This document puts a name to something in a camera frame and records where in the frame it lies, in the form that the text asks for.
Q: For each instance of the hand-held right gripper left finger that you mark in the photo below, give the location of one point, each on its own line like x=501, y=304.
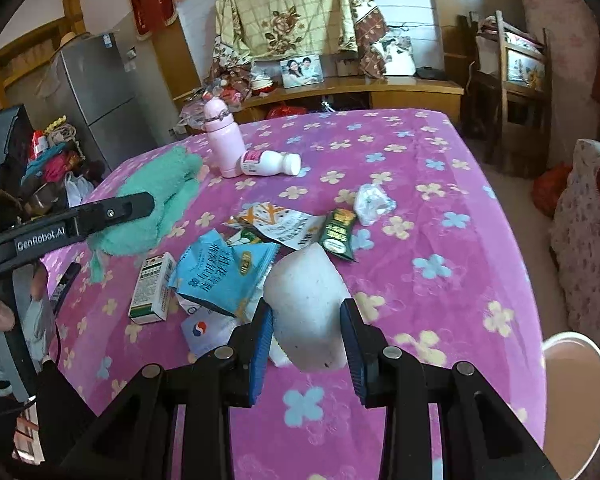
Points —
x=261, y=355

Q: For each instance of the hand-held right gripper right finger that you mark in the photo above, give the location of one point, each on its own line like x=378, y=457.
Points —
x=352, y=355

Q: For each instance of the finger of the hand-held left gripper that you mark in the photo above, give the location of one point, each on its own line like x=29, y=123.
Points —
x=125, y=207

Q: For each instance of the teal towel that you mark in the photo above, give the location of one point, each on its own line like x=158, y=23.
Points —
x=150, y=180

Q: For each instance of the blue snack packet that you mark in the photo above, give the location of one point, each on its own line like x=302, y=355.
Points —
x=215, y=275

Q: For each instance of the white round bin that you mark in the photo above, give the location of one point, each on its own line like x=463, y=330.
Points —
x=575, y=400

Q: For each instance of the white paper with round logo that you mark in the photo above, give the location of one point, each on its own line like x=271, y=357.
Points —
x=207, y=332

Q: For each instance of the pile of clothes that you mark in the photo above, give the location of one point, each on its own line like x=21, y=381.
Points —
x=55, y=162

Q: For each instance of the white and green medicine box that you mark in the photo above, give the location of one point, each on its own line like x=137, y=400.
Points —
x=152, y=287

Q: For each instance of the grey refrigerator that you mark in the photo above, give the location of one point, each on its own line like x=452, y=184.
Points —
x=90, y=95

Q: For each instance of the pink thermos bottle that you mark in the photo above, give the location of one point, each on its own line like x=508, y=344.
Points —
x=225, y=142

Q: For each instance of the small green packet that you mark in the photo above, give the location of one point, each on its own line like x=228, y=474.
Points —
x=339, y=235

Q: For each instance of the pink floral blanket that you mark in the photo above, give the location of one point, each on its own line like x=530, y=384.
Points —
x=430, y=260

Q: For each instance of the white and orange wrapper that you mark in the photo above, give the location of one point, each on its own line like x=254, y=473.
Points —
x=280, y=225

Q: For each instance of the white bottle with pink label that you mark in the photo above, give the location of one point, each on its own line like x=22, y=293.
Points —
x=267, y=163

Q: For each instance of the crumpled clear plastic wrapper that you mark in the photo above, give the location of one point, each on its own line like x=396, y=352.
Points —
x=372, y=202

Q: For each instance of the framed photo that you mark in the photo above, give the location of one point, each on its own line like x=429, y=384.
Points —
x=301, y=71

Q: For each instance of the yellow floral hanging cloth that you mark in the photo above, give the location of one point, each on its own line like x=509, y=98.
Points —
x=285, y=10

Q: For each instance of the red plastic bag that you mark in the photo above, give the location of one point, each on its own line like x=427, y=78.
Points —
x=552, y=190

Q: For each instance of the floral sofa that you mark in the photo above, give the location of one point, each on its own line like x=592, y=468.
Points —
x=587, y=240

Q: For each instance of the long wooden cabinet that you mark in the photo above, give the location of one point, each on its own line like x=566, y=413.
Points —
x=380, y=92

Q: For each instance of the large portrait photo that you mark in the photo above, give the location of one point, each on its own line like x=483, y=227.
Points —
x=394, y=55

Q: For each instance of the wooden chair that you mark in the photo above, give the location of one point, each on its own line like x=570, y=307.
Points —
x=517, y=75

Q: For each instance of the red wall hanging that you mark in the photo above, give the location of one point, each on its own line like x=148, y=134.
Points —
x=147, y=0

